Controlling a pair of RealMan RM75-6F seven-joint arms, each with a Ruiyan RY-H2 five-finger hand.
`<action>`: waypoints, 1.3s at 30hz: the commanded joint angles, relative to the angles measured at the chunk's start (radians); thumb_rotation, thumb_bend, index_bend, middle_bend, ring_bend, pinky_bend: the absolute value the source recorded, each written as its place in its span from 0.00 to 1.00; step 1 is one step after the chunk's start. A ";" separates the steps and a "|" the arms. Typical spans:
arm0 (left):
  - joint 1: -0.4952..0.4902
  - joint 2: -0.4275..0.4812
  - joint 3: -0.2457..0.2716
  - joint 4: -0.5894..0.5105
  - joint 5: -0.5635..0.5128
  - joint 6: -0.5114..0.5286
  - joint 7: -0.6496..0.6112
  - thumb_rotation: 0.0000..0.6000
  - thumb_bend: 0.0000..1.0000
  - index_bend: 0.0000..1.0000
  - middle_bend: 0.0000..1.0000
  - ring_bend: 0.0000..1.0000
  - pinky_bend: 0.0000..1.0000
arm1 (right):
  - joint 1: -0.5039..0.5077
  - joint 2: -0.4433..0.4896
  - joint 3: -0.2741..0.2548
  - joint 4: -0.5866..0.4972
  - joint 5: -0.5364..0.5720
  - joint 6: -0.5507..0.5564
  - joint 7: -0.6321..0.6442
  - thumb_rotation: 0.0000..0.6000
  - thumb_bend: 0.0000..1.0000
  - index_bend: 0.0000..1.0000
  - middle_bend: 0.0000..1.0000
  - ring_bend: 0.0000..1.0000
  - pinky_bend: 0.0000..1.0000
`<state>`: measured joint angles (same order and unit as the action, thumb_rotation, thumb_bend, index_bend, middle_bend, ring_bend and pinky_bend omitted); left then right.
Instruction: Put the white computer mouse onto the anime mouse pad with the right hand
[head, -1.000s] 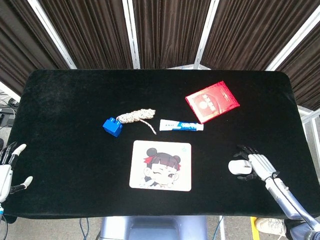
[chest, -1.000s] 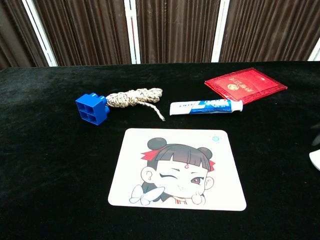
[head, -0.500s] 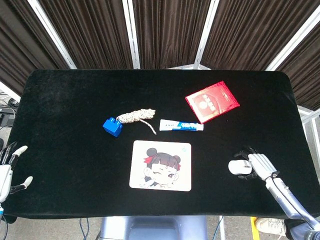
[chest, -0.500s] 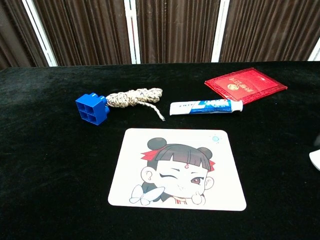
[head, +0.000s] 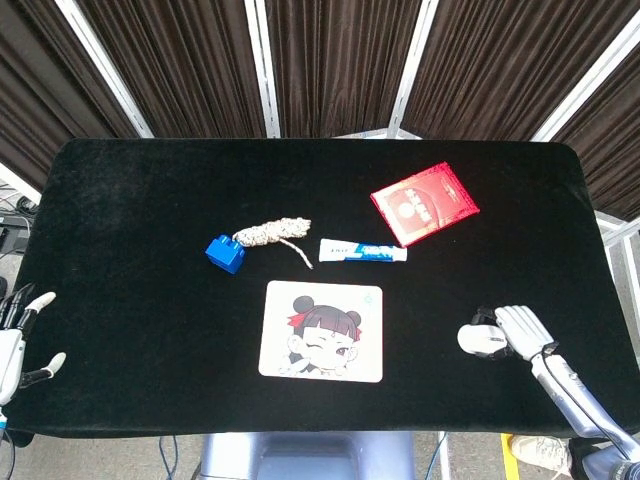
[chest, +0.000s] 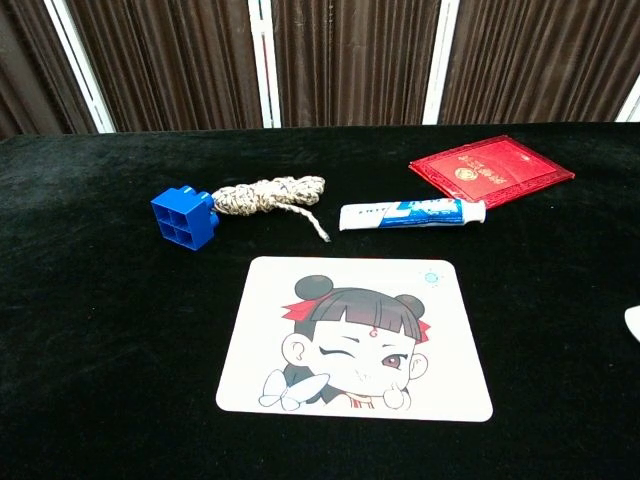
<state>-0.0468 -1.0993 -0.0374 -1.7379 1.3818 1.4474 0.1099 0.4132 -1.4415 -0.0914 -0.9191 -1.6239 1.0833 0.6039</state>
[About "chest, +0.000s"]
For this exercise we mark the blue building block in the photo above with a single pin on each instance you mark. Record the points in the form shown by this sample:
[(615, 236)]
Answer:
[(182, 220)]

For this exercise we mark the white frame post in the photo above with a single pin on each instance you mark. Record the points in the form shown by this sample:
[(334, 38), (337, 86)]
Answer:
[(631, 107), (264, 65), (441, 65), (77, 65)]

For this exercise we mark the brown curtain panel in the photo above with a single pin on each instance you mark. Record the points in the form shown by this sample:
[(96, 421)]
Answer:
[(540, 60), (30, 65), (175, 60), (350, 60)]

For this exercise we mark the white computer mouse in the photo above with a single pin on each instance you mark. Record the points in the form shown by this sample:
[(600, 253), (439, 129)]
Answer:
[(634, 322)]

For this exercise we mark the black velvet table cloth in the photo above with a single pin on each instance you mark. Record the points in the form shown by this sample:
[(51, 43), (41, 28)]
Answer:
[(100, 325)]

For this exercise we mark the red booklet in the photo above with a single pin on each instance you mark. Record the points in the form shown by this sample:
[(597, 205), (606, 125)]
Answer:
[(500, 170)]

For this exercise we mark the white blue toothpaste tube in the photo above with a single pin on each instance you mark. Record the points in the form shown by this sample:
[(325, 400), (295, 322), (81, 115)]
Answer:
[(400, 214)]

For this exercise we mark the cartoon girl mouse pad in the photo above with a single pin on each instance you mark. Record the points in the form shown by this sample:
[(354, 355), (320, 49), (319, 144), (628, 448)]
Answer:
[(350, 280)]

